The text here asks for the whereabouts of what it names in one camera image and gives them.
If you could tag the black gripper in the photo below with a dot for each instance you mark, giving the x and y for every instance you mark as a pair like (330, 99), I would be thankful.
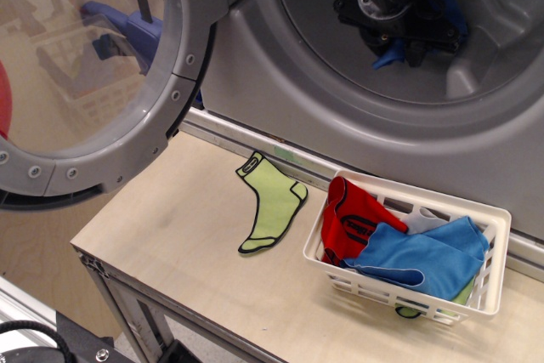
(376, 28)

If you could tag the dark blue felt cloth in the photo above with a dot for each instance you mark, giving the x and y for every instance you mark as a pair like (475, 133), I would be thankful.
(438, 23)

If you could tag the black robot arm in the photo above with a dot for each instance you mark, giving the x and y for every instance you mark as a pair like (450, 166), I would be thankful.
(405, 30)

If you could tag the grey toy washing machine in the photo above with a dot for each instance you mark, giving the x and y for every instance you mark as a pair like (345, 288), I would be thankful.
(468, 124)

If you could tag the grey round machine door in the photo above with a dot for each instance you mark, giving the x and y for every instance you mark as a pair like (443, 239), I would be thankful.
(123, 149)

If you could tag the white grey felt cloth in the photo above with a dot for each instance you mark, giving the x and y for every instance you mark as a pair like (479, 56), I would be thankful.
(421, 220)

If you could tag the red felt shirt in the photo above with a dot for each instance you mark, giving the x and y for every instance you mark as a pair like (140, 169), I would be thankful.
(350, 217)

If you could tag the green felt sock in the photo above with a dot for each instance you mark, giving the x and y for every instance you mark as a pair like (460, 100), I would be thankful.
(279, 198)

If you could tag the light blue felt cloth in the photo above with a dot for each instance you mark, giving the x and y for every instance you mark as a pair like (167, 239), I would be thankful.
(440, 262)

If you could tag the blue bar clamp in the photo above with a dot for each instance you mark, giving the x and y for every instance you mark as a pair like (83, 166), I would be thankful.
(132, 37)

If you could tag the green sock in basket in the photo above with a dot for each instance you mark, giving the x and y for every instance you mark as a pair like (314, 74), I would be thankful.
(412, 310)

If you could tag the red round object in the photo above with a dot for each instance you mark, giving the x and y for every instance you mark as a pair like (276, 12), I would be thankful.
(6, 100)

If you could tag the aluminium table frame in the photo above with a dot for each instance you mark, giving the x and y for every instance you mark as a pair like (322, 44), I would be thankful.
(160, 329)

